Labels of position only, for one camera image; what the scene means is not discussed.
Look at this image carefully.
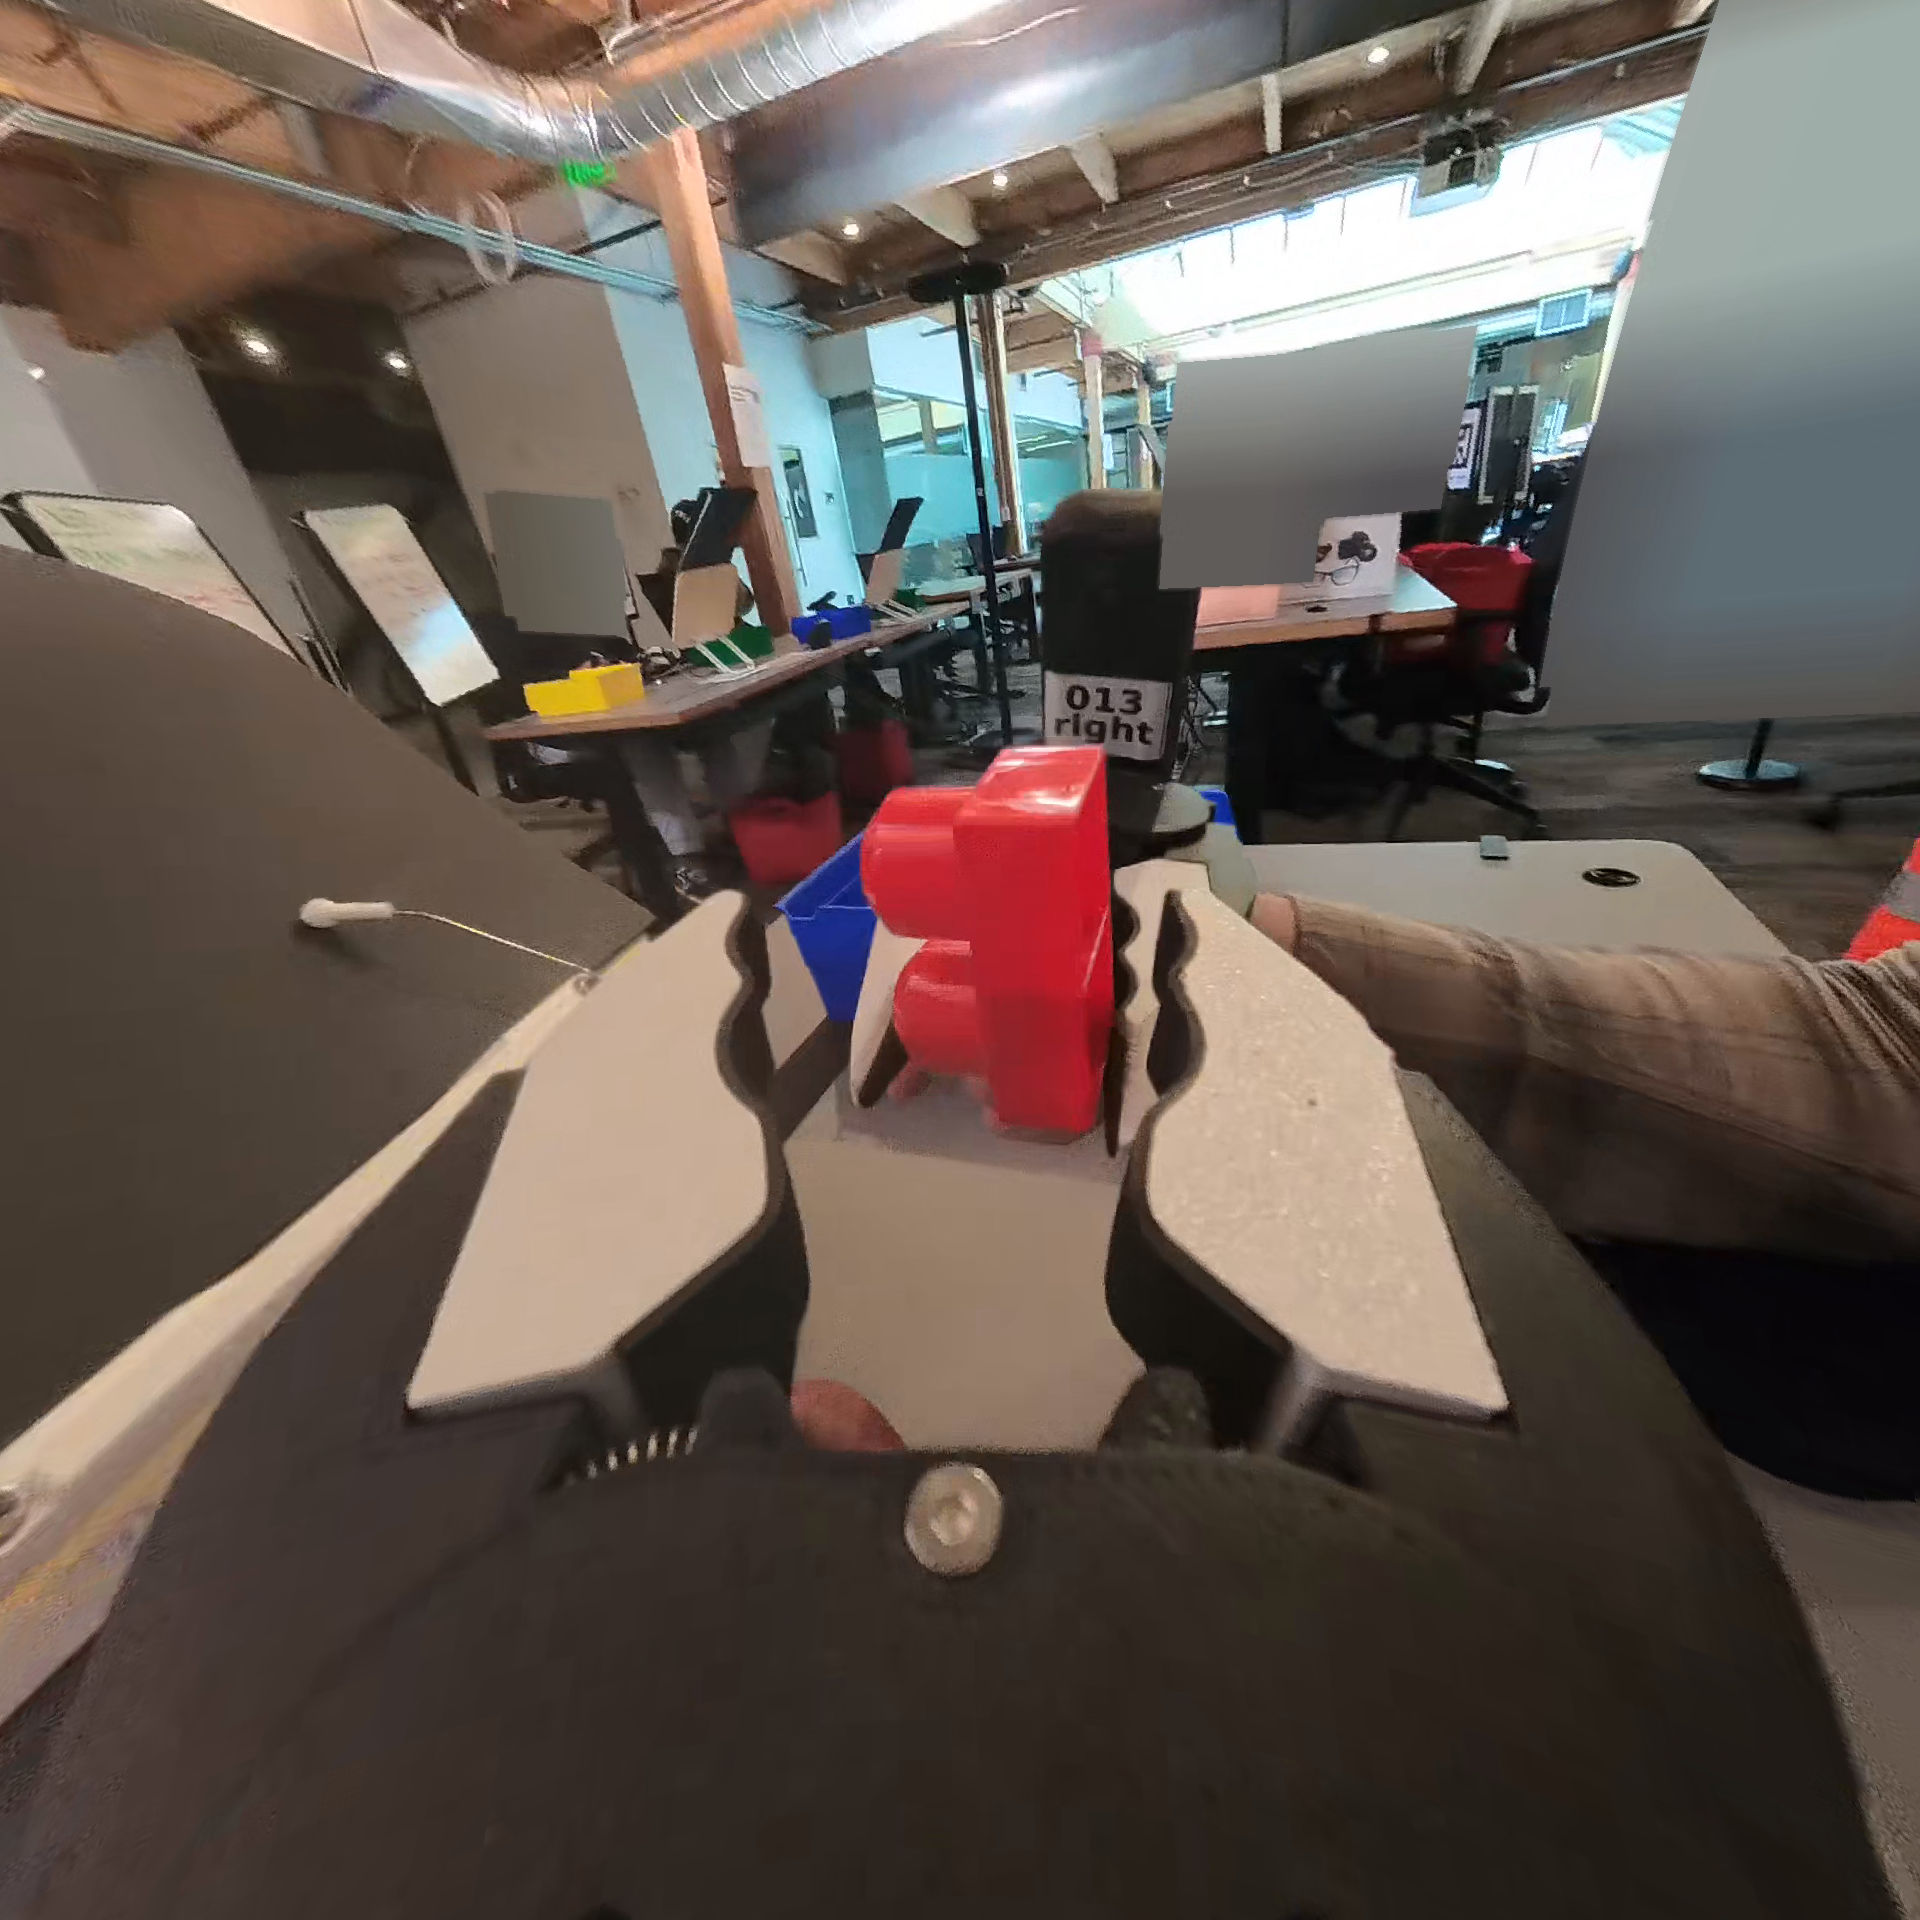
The yellow plastic bin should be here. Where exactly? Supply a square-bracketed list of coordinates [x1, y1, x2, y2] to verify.
[526, 660, 649, 723]

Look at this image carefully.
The whiteboard easel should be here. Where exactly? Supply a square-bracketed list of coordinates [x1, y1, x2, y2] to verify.
[301, 503, 502, 711]
[0, 488, 297, 656]

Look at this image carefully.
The silver ceiling duct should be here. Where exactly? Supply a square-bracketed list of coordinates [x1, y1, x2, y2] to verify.
[62, 0, 992, 166]

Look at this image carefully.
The orange traffic cone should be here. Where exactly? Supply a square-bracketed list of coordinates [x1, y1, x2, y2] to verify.
[1843, 841, 1920, 963]

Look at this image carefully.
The thin white wire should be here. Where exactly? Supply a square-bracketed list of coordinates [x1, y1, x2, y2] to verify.
[294, 891, 597, 980]

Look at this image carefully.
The black swivel chair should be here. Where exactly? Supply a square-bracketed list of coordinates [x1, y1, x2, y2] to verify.
[1396, 541, 1547, 811]

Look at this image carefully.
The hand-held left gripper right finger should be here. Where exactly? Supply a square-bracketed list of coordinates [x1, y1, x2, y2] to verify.
[1104, 861, 1510, 1441]

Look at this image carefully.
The blue plastic bin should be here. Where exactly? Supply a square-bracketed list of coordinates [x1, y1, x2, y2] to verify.
[774, 785, 1240, 1028]

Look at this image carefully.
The red bucket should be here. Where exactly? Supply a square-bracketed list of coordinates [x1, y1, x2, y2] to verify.
[729, 785, 849, 893]

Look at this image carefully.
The long wooden workbench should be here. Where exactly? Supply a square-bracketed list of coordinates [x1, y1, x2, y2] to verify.
[480, 584, 992, 903]

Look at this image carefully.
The black backdrop board stand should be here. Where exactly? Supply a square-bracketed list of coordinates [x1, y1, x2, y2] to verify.
[0, 551, 648, 1441]

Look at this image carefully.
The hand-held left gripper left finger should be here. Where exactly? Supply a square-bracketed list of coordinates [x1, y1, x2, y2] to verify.
[406, 891, 811, 1425]

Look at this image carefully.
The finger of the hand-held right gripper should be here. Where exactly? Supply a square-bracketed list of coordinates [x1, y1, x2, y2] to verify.
[835, 931, 917, 1112]

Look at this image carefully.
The red plastic block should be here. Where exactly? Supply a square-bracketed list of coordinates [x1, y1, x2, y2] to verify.
[859, 744, 1118, 1143]

